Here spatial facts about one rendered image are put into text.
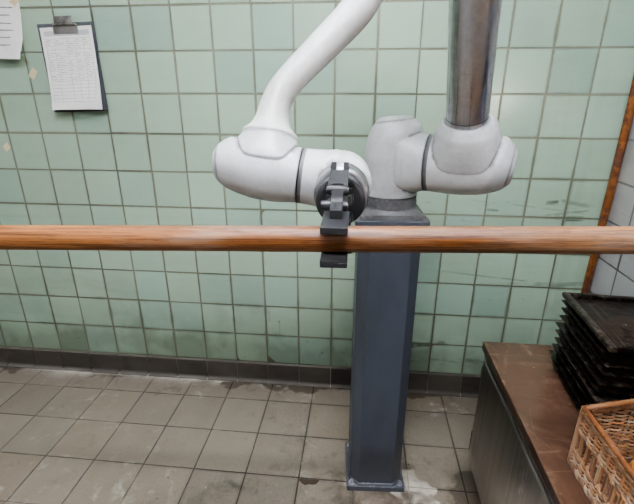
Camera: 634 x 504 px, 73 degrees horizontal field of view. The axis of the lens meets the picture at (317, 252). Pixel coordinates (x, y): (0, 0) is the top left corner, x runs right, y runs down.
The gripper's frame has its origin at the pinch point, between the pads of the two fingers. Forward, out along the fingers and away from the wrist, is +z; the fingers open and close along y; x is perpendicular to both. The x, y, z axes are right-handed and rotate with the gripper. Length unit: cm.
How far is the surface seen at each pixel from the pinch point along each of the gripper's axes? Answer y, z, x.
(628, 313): 38, -57, -73
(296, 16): -41, -126, 20
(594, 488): 56, -19, -50
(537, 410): 60, -45, -50
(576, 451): 55, -27, -50
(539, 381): 60, -57, -55
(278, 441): 118, -87, 25
